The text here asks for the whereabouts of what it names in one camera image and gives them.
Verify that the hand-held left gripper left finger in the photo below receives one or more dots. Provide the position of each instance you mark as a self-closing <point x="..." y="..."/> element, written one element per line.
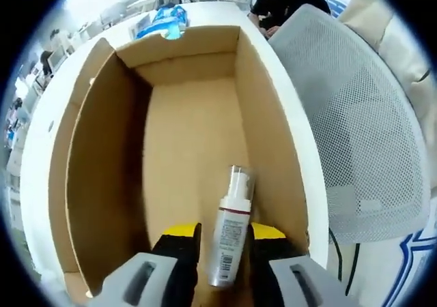
<point x="170" y="273"/>

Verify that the blue pink soft tissue pack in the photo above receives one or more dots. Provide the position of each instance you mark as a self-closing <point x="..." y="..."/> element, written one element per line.
<point x="160" y="32"/>

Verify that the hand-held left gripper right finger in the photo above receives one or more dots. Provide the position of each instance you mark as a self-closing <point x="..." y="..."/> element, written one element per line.
<point x="273" y="276"/>

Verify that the small white carton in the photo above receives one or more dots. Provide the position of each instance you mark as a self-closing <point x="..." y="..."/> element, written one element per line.
<point x="140" y="25"/>

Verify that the blue white poster board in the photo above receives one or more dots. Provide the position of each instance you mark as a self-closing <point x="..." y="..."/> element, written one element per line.
<point x="413" y="273"/>

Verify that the brown cardboard shoe box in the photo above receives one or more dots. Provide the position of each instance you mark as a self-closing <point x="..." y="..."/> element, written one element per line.
<point x="191" y="133"/>

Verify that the person's cream shirt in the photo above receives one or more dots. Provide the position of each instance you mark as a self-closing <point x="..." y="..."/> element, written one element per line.
<point x="392" y="30"/>

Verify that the white pump bottle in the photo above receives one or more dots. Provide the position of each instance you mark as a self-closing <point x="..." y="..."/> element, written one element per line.
<point x="232" y="232"/>

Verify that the grey mesh office chair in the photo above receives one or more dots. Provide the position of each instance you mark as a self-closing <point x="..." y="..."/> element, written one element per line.
<point x="358" y="116"/>

